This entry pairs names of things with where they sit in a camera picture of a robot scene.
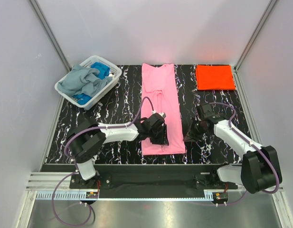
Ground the pink t-shirt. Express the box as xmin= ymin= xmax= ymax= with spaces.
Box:
xmin=141 ymin=63 xmax=186 ymax=155

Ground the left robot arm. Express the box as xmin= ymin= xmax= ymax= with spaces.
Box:
xmin=65 ymin=112 xmax=169 ymax=188

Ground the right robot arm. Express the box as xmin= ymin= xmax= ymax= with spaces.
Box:
xmin=184 ymin=102 xmax=282 ymax=194

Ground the folded orange t-shirt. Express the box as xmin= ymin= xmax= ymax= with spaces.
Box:
xmin=196 ymin=65 xmax=236 ymax=91

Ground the white plastic basket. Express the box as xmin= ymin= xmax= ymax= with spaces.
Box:
xmin=55 ymin=55 xmax=122 ymax=110

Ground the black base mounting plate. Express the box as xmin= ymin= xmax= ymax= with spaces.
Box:
xmin=70 ymin=164 xmax=237 ymax=196

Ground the blue t-shirt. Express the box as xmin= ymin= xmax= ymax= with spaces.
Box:
xmin=73 ymin=62 xmax=113 ymax=105

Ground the grey t-shirt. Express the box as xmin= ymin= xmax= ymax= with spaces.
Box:
xmin=57 ymin=65 xmax=114 ymax=97

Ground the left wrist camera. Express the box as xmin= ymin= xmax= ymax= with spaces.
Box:
xmin=152 ymin=110 xmax=166 ymax=119

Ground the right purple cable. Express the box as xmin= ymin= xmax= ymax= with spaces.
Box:
xmin=196 ymin=102 xmax=281 ymax=206

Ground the purple cable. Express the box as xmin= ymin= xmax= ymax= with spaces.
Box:
xmin=196 ymin=102 xmax=281 ymax=206
xmin=52 ymin=97 xmax=156 ymax=226

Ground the white slotted cable duct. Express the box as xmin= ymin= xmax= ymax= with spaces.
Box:
xmin=36 ymin=190 xmax=213 ymax=201

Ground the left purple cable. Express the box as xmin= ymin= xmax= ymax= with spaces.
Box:
xmin=52 ymin=97 xmax=156 ymax=226

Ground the right aluminium frame post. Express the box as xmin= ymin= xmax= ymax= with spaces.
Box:
xmin=234 ymin=0 xmax=279 ymax=72

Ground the aluminium frame post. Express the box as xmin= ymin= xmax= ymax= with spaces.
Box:
xmin=234 ymin=0 xmax=279 ymax=72
xmin=28 ymin=0 xmax=71 ymax=72

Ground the left aluminium frame post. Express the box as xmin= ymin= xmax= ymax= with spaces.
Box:
xmin=28 ymin=0 xmax=71 ymax=72

